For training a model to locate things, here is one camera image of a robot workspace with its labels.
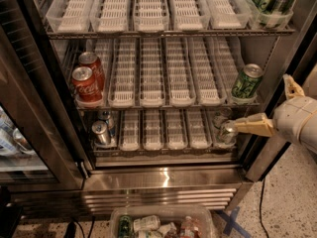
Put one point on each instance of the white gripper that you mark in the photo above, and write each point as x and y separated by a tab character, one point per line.
291	118

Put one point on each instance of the green soda can shelf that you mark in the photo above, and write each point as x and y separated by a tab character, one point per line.
247	81

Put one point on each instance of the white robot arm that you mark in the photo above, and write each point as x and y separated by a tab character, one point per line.
295	119

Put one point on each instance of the rear silver can bottom right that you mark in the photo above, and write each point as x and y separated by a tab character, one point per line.
221	116

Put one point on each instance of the silver can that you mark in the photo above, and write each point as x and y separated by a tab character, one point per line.
100	130
221	116

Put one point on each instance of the front silver-green can bottom right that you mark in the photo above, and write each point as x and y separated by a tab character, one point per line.
228	133

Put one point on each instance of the middle shelf tray five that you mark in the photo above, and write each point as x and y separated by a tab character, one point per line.
208	83

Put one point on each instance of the shelf tray five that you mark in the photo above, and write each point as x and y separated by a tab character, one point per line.
198	129
228	14
208	83

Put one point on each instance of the bottom shelf tray six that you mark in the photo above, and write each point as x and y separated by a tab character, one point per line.
215	131

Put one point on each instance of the shelf tray six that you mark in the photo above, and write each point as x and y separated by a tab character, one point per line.
215	131
268	22
226	52

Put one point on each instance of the middle shelf tray six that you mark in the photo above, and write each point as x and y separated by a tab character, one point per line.
226	52

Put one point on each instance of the bottom shelf tray five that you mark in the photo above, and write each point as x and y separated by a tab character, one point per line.
198	129

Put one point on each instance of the top shelf tray six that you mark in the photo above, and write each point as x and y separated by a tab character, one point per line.
268	22

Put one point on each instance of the middle shelf tray four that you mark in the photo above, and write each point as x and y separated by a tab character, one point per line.
180	83

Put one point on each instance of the shelf tray four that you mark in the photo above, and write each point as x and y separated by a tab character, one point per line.
189	15
180	83
175	131

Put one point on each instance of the bottom shelf tray four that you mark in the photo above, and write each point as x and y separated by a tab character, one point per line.
175	131

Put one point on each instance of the top shelf tray five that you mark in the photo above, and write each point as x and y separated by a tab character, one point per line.
228	14

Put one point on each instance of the bottom shelf tray three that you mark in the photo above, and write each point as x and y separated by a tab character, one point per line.
152	133

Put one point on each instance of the shelf tray three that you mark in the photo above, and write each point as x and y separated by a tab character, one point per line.
152	133
151	73
150	15

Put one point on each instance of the top shelf tray four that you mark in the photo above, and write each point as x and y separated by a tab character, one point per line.
189	15

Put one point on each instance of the middle shelf tray three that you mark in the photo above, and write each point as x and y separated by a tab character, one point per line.
151	73

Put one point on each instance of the bottom shelf tray two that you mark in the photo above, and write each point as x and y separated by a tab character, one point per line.
129	132

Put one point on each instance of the shelf tray two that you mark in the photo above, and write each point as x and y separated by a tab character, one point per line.
129	132
110	16
122	83

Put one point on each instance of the middle shelf tray two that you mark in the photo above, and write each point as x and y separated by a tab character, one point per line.
122	83

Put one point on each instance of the stainless steel fridge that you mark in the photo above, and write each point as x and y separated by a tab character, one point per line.
215	178

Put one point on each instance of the top shelf tray three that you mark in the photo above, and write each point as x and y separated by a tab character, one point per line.
150	15

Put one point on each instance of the bottom shelf tray one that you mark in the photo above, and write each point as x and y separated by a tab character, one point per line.
112	144

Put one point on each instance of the shelf tray one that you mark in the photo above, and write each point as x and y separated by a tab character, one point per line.
112	144
103	48
69	16

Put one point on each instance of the rear blue can bottom left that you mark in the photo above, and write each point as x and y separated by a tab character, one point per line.
107	117

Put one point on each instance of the front silver can bottom left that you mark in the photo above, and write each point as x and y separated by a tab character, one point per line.
100	130

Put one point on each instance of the middle shelf tray one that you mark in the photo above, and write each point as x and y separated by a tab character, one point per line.
103	48

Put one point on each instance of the green can in bin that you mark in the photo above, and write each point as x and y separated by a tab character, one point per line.
125	227

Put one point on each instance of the front red cola can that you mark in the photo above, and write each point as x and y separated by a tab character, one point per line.
86	85

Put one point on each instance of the red cola can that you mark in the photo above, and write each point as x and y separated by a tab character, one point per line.
86	85
93	61

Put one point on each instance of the top shelf tray two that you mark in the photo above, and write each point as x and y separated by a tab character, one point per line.
110	16

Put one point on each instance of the rear red cola can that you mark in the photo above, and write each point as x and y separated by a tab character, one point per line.
93	61

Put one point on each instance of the top shelf tray one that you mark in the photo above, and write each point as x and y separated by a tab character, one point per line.
69	16

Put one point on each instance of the glass fridge door left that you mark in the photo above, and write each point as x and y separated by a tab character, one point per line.
35	96

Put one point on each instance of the red bottle in bin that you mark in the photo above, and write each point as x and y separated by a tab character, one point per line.
188	228

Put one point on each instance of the clear plastic bin on floor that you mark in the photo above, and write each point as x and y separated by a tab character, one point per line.
165	214

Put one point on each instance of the white bottle in bin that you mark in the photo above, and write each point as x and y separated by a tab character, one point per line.
147	223

